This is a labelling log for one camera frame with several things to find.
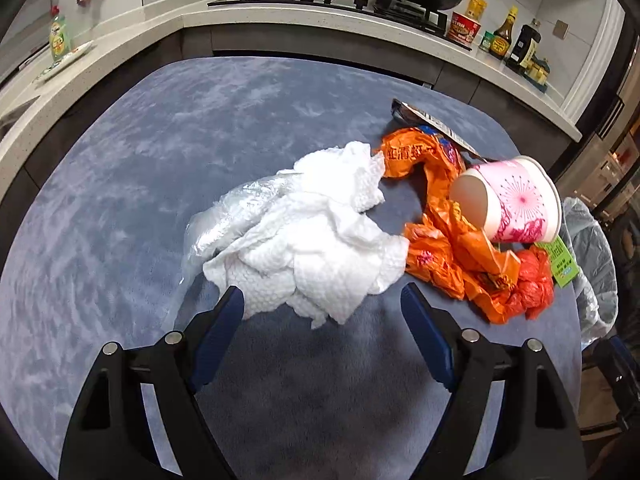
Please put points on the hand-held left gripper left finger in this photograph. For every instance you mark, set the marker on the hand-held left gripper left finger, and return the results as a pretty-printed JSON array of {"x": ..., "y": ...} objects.
[{"x": 220, "y": 330}]

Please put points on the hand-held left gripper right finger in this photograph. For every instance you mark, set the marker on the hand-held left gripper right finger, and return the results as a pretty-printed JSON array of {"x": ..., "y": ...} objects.
[{"x": 425, "y": 330}]

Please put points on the clear plastic bag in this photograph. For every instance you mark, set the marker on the clear plastic bag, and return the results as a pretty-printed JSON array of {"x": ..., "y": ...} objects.
[{"x": 215, "y": 220}]

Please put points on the white paper towel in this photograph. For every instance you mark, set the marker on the white paper towel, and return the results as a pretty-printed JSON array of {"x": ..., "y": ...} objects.
[{"x": 300, "y": 240}]

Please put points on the red plastic bag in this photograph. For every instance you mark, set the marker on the red plastic bag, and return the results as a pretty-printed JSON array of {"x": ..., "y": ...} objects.
[{"x": 535, "y": 280}]

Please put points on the pink patterned paper cup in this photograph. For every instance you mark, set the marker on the pink patterned paper cup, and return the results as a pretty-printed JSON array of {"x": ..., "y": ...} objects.
[{"x": 520, "y": 200}]

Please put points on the orange printed plastic bag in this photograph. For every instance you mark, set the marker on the orange printed plastic bag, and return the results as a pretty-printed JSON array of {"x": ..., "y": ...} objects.
[{"x": 415, "y": 160}]

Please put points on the trash bin with clear liner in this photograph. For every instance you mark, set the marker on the trash bin with clear liner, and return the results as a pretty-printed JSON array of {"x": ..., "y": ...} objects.
[{"x": 595, "y": 260}]

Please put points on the food wrapper packet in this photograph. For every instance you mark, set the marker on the food wrapper packet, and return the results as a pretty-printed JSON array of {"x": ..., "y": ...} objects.
[{"x": 415, "y": 112}]

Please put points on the blue condiment jar set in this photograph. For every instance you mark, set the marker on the blue condiment jar set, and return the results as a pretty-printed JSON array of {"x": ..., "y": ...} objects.
[{"x": 537, "y": 75}]

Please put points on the small green-capped jar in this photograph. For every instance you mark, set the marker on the small green-capped jar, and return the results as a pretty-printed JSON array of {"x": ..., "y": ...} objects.
[{"x": 486, "y": 41}]

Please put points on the dark soy sauce bottle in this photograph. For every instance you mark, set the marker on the dark soy sauce bottle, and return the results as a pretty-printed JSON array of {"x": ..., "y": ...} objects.
[{"x": 522, "y": 47}]

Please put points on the brown sauce bottle yellow cap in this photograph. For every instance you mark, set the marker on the brown sauce bottle yellow cap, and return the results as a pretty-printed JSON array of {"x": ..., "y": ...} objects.
[{"x": 501, "y": 40}]

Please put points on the red instant noodle cup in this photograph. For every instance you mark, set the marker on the red instant noodle cup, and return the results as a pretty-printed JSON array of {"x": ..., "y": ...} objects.
[{"x": 462, "y": 27}]

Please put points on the white plate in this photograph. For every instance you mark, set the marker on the white plate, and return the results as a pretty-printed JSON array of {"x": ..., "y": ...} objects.
[{"x": 62, "y": 62}]

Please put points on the white kitchen countertop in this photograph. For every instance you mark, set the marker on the white kitchen countertop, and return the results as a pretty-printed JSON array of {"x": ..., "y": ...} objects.
[{"x": 150, "y": 20}]

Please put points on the yellow seasoning packet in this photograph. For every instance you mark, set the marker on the yellow seasoning packet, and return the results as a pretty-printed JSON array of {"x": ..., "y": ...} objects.
[{"x": 476, "y": 6}]

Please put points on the green dish soap bottle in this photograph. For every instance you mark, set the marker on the green dish soap bottle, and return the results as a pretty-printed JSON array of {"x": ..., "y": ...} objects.
[{"x": 59, "y": 35}]

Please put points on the black gas stove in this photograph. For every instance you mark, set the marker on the black gas stove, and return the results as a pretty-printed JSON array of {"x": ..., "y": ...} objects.
[{"x": 300, "y": 2}]

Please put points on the wall outlet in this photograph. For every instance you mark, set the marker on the wall outlet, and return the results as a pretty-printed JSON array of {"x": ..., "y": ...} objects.
[{"x": 562, "y": 29}]

